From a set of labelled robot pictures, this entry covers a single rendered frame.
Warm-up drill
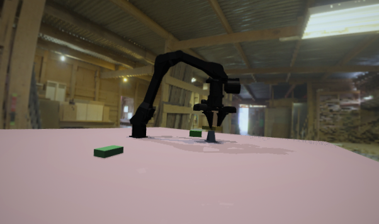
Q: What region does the green rectangular bar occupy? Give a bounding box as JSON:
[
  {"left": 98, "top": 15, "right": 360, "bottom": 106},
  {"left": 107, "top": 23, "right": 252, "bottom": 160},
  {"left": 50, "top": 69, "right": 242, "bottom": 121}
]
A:
[{"left": 94, "top": 145, "right": 123, "bottom": 158}]

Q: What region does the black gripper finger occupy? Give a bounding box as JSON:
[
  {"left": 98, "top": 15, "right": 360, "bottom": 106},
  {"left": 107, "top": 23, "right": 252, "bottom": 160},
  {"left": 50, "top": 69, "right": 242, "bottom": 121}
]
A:
[
  {"left": 202, "top": 112, "right": 214, "bottom": 128},
  {"left": 217, "top": 113, "right": 228, "bottom": 126}
]

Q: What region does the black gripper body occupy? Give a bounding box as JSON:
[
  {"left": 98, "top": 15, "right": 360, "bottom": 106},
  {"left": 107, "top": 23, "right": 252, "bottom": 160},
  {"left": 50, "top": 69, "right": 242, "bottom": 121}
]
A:
[{"left": 193, "top": 92, "right": 237, "bottom": 113}]

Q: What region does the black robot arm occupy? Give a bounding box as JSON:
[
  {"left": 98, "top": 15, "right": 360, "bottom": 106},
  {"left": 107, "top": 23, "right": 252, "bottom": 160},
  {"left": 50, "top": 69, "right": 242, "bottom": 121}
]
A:
[{"left": 129, "top": 50, "right": 240, "bottom": 138}]

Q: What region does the yellow bar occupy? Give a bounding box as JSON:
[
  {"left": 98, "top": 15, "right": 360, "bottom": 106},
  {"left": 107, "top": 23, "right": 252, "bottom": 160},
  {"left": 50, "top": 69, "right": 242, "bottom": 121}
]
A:
[{"left": 202, "top": 126, "right": 223, "bottom": 131}]

